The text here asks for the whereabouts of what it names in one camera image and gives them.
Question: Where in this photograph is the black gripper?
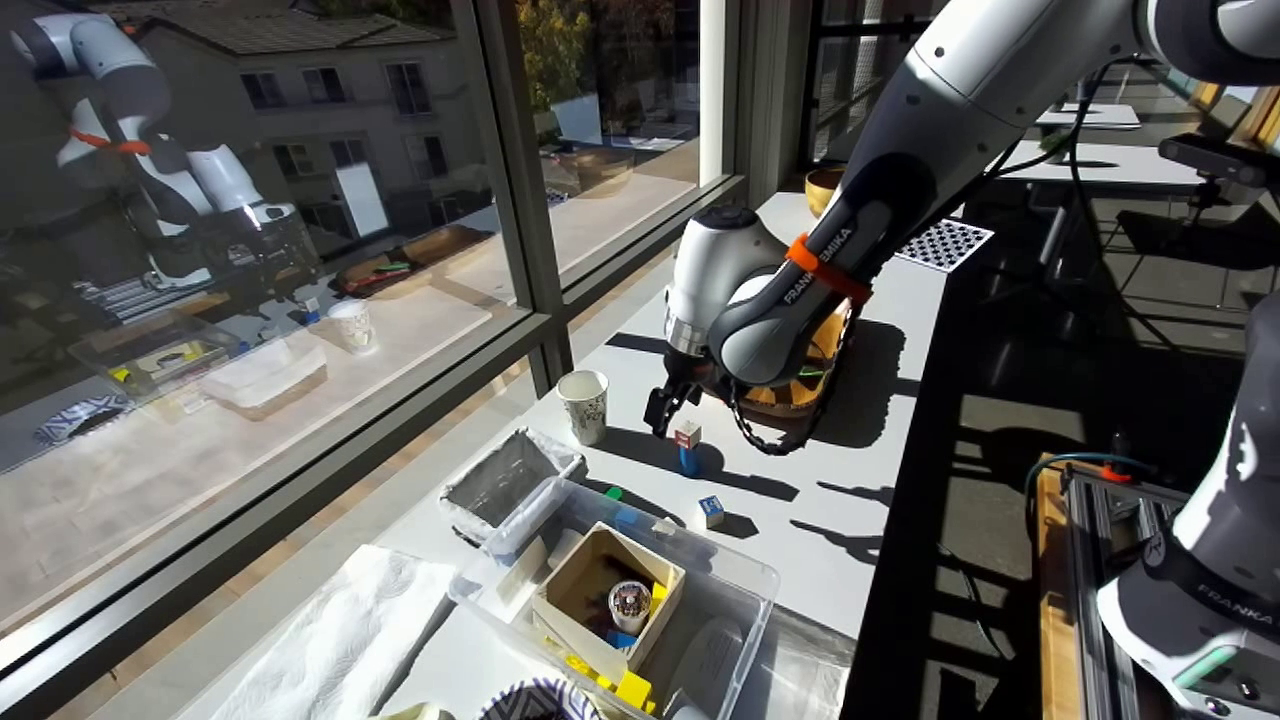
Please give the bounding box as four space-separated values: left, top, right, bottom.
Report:
643 353 724 437

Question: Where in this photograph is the blue cylinder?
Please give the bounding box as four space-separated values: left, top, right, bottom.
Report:
675 444 707 476

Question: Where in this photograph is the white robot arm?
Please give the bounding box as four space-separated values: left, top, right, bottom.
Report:
643 0 1280 720

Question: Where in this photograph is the large wooden tray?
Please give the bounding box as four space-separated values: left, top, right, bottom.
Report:
733 304 852 457

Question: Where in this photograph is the paper cup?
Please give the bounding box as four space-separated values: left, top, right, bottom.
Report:
556 369 607 444

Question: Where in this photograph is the wooden bowl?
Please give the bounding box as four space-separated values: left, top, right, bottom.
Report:
805 166 844 216

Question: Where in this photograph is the wooden box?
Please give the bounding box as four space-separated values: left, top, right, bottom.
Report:
519 520 682 677

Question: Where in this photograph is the small clear container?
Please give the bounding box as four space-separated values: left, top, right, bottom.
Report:
440 427 584 549

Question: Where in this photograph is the checkerboard calibration sheet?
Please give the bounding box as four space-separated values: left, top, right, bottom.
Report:
904 222 992 272

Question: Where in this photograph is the clear plastic bin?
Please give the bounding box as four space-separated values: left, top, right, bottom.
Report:
457 482 774 720

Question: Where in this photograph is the patterned cupcake liner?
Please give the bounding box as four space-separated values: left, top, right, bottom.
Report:
481 682 604 720

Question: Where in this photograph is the white plastic bag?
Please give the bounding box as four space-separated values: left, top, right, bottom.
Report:
212 543 457 720

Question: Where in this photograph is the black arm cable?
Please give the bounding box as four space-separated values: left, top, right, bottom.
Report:
985 51 1204 366

